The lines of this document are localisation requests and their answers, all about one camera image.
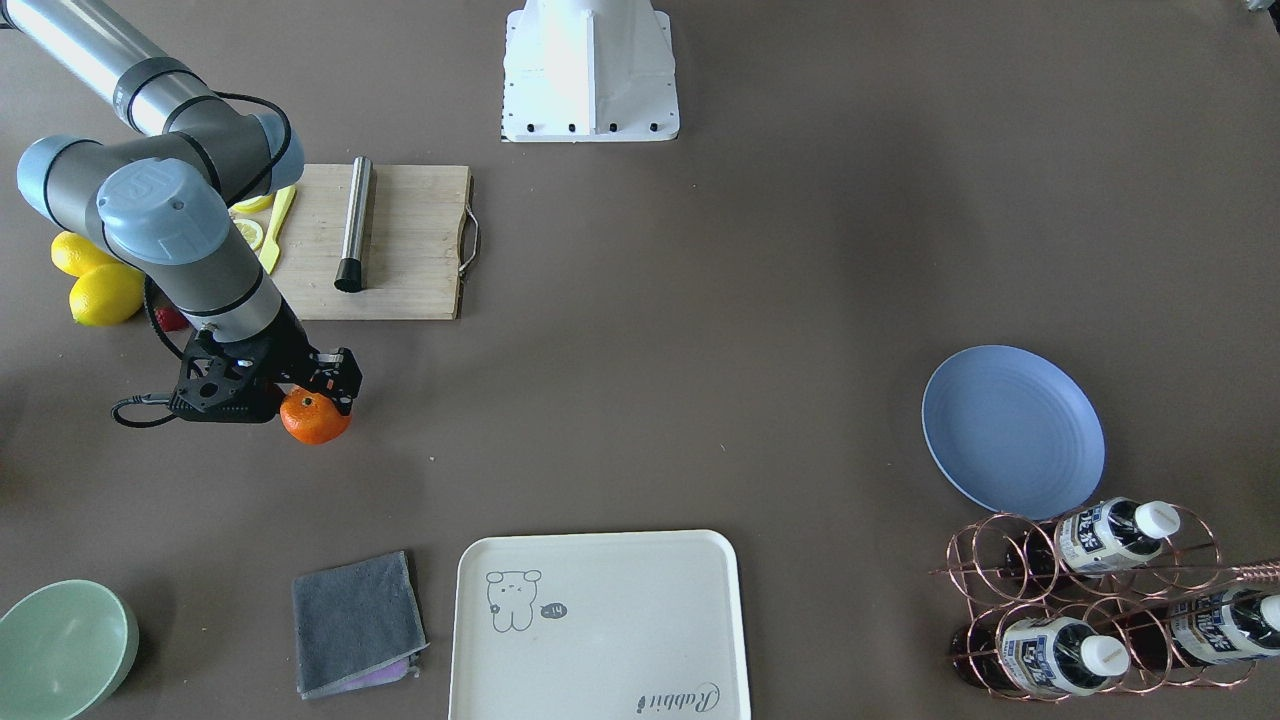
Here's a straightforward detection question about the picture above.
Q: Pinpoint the cream rabbit tray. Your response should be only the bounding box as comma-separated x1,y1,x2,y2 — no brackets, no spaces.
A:
448,529,753,719

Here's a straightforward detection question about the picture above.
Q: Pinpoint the blue round plate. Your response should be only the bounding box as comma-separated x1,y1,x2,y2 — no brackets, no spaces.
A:
922,345,1106,520

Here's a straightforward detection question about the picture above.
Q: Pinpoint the steel muddler black tip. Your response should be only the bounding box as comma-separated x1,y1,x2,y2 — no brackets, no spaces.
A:
334,156,375,293

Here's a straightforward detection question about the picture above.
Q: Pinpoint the wooden cutting board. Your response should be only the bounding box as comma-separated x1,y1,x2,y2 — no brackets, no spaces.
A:
271,163,472,322

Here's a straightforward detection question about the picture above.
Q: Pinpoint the lemon slice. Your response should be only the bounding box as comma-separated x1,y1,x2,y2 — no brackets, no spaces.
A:
229,193,275,215
232,217,266,252

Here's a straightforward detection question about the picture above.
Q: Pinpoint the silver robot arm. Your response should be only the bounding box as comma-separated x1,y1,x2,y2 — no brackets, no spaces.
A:
3,1,343,423

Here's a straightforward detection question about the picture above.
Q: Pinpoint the yellow lemon upper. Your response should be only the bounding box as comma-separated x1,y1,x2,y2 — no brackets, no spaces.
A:
49,231,120,278

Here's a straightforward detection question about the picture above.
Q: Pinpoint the yellow lemon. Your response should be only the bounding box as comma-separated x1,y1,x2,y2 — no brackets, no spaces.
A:
49,231,120,278
68,263,145,327

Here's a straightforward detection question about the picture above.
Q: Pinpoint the tea bottle front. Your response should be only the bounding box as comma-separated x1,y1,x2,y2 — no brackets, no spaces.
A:
948,618,1132,701

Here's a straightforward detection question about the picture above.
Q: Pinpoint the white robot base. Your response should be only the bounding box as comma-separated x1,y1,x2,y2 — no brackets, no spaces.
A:
500,1,681,143

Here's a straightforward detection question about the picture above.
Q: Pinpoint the copper wire bottle rack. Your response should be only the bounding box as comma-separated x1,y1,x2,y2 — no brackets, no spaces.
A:
940,507,1277,702

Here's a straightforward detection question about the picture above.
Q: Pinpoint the yellow lemon lower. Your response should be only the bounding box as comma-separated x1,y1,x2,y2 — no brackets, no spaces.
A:
68,263,145,327

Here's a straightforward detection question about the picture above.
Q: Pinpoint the tea bottle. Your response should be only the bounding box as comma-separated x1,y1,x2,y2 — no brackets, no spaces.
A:
948,618,1132,701
1119,588,1279,670
1002,497,1181,583

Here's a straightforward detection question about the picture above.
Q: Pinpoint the orange fruit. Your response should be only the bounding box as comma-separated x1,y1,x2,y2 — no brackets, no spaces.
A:
279,387,351,445

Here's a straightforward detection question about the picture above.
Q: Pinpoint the lemon slice upper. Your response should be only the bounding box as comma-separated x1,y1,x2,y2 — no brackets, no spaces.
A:
232,217,266,252

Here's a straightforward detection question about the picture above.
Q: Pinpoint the green bowl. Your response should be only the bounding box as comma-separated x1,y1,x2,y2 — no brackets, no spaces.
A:
1,579,140,719

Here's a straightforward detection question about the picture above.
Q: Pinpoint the red strawberry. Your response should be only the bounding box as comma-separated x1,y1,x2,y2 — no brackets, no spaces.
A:
152,306,189,333

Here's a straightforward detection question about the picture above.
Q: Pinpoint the lemon slice lower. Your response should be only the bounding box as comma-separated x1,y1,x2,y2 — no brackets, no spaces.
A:
229,193,275,215

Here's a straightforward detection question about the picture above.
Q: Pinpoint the grey folded cloth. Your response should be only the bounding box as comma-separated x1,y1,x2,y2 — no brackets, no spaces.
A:
291,550,429,700

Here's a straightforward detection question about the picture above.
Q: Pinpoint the tea bottle rear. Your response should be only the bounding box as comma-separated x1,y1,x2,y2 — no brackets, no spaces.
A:
1002,497,1181,583
1119,588,1279,670

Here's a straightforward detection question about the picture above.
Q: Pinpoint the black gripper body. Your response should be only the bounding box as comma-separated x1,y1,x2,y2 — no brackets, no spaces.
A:
168,305,316,423

